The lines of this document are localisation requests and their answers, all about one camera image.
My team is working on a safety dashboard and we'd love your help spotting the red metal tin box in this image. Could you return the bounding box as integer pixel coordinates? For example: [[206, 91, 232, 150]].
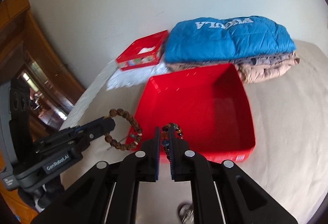
[[134, 64, 256, 162]]

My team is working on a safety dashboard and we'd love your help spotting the red tin lid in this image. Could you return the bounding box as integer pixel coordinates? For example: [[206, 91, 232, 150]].
[[116, 30, 169, 71]]

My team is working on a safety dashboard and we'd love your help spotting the brown wooden bead bracelet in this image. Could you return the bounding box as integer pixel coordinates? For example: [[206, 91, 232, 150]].
[[104, 108, 143, 151]]

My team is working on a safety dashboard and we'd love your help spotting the brown wooden cabinet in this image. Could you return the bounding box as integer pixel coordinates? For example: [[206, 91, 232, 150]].
[[1, 0, 85, 169]]

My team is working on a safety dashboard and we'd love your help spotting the white lace cloth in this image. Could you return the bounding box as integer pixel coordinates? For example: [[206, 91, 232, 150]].
[[107, 62, 170, 91]]

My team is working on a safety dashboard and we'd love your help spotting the multicolour glass bead bracelet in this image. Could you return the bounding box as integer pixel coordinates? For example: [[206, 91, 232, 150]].
[[160, 122, 184, 163]]

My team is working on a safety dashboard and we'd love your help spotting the blue folded quilted jacket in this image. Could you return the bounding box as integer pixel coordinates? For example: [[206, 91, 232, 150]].
[[164, 16, 296, 63]]

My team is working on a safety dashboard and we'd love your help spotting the beige folded patterned garment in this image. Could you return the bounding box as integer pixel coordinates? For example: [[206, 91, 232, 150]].
[[165, 52, 300, 84]]

